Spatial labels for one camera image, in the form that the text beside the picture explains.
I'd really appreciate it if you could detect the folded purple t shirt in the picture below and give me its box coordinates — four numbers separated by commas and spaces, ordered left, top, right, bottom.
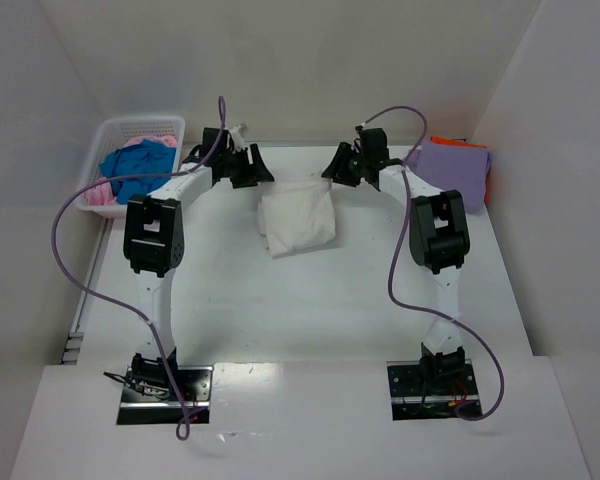
407, 139, 489, 214

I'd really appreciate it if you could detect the purple cable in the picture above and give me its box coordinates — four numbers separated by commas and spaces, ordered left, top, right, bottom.
362, 105, 507, 422
50, 95, 229, 441

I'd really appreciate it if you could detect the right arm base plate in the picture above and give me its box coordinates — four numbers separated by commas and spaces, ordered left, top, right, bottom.
387, 361, 483, 421

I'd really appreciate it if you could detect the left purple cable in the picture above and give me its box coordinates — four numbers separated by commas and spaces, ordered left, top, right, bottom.
50, 95, 229, 441

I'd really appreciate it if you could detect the folded orange t shirt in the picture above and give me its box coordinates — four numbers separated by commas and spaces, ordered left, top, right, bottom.
429, 136, 492, 203

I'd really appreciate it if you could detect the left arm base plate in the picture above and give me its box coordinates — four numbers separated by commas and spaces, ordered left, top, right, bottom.
117, 364, 215, 426

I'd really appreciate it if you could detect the pink t shirt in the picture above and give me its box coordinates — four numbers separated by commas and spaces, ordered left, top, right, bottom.
85, 135, 178, 206

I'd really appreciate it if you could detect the white t shirt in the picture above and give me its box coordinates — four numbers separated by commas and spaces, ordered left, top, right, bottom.
257, 179, 336, 258

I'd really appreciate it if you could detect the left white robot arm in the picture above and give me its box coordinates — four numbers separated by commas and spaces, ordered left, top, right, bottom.
123, 125, 274, 392

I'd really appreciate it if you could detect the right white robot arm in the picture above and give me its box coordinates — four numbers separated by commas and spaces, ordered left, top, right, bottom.
322, 126, 470, 382

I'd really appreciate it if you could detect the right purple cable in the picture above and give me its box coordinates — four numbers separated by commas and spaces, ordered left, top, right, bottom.
362, 105, 507, 422

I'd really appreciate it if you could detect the blue t shirt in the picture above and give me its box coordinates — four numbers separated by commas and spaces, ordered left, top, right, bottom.
99, 140, 177, 205

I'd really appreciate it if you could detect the white plastic basket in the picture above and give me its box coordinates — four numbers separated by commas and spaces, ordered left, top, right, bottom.
75, 115, 185, 218

